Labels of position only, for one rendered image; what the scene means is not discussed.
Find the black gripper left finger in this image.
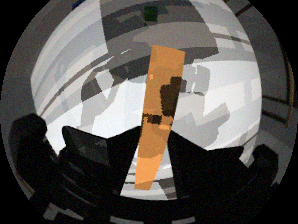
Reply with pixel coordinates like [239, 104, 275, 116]
[61, 125, 141, 194]

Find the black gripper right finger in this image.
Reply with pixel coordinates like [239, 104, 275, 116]
[168, 129, 245, 198]

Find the brown bar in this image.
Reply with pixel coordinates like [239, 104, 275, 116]
[134, 45, 185, 190]

